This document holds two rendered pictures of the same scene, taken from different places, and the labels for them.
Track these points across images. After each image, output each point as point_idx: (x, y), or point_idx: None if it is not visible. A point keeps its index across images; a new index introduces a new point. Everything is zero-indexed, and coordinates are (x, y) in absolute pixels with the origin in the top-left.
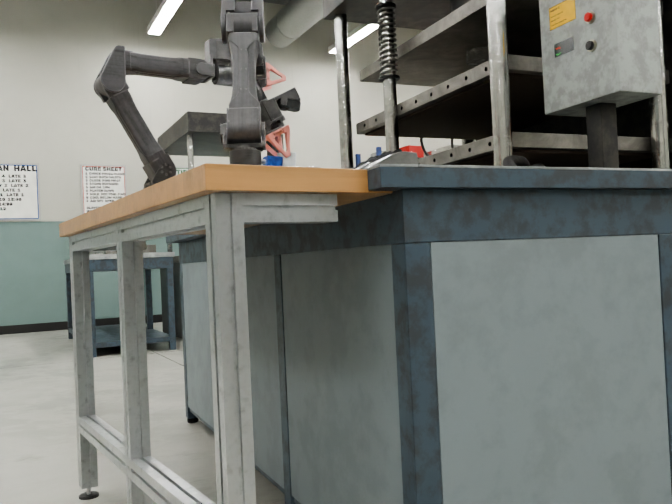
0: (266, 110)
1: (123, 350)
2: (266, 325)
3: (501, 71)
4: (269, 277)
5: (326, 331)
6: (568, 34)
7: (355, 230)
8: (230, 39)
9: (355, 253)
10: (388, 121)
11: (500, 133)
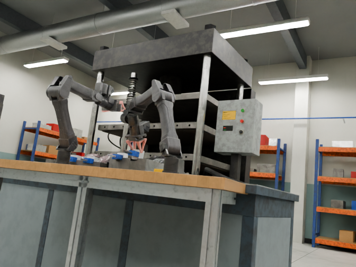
0: (139, 129)
1: (71, 248)
2: (107, 233)
3: (202, 130)
4: (117, 209)
5: (175, 245)
6: (230, 124)
7: None
8: (163, 103)
9: None
10: (125, 130)
11: (197, 155)
